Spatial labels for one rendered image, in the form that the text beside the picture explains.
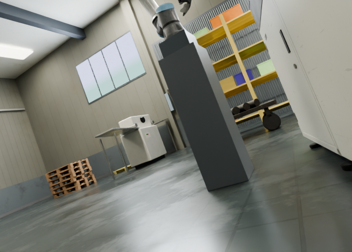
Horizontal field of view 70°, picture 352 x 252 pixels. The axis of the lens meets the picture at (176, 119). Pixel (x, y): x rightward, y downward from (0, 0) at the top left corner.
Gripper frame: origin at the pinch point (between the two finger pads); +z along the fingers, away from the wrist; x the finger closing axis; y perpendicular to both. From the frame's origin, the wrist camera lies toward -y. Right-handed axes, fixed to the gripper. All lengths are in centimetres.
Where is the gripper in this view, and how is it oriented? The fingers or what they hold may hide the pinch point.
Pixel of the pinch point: (179, 4)
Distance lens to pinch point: 175.1
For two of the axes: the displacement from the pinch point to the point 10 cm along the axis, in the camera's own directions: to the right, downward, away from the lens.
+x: -3.6, -6.6, -6.6
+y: -7.9, -1.6, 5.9
